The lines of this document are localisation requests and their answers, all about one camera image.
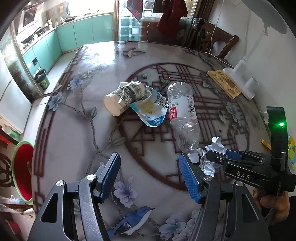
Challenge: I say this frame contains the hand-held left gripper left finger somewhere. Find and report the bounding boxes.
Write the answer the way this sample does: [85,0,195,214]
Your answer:
[28,152,122,241]

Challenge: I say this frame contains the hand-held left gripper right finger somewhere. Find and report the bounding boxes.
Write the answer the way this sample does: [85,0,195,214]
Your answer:
[179,153,272,241]

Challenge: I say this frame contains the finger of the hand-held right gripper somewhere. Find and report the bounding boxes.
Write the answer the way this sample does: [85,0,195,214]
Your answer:
[225,149,274,163]
[206,151,258,166]

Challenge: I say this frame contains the white paper ball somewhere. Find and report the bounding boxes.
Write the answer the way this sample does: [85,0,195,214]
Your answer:
[196,137,226,178]

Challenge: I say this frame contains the clear plastic bottle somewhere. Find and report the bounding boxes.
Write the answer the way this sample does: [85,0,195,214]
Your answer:
[166,82,200,154]

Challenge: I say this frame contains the red basin with green rim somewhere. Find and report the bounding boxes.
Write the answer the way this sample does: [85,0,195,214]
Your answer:
[11,140,35,205]

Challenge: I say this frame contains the black green trash bin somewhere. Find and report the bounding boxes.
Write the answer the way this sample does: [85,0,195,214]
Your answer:
[33,70,50,90]

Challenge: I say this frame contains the person's right hand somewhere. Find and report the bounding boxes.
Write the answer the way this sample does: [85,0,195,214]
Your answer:
[253,187,290,224]

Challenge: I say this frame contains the blue yellow packet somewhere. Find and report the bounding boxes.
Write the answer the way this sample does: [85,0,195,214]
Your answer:
[287,136,296,166]

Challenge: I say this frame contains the floral tablecloth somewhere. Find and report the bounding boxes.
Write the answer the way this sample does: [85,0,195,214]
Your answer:
[31,40,296,241]

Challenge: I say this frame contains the yellow wooden board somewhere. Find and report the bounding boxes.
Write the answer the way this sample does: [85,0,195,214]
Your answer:
[206,70,241,100]

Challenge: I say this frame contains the white desk lamp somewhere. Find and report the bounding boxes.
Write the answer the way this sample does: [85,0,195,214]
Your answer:
[223,0,288,100]

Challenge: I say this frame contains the blue white plastic wrapper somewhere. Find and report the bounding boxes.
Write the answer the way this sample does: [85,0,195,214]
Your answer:
[129,85,169,128]

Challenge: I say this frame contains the patterned paper cup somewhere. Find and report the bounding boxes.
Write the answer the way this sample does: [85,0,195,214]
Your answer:
[103,81,147,117]

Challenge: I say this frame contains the carved dark wooden chair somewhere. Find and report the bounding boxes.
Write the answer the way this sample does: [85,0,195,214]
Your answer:
[0,152,14,188]

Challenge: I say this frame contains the green detergent bottle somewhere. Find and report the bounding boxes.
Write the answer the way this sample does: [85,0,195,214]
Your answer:
[1,124,20,141]

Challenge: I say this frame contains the plain dark wooden chair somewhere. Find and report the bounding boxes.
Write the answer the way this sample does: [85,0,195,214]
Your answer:
[192,19,240,59]

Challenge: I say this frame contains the white refrigerator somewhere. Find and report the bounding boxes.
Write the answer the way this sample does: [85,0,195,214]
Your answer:
[0,53,31,135]

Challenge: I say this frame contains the teal kitchen cabinets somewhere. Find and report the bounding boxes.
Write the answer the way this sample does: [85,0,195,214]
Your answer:
[22,13,114,75]

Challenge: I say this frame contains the dark red hanging garment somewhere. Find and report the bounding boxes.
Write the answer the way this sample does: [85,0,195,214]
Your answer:
[157,0,187,37]

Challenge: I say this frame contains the black handbag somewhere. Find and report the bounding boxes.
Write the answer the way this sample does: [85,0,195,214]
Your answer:
[153,0,171,13]

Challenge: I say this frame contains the plaid hanging cloth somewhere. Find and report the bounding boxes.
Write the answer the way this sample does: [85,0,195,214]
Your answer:
[126,0,142,20]

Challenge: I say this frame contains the range hood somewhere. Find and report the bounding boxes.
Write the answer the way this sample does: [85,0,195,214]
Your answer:
[17,5,38,32]

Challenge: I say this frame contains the white power cable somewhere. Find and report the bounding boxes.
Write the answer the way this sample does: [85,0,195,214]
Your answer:
[208,0,226,52]

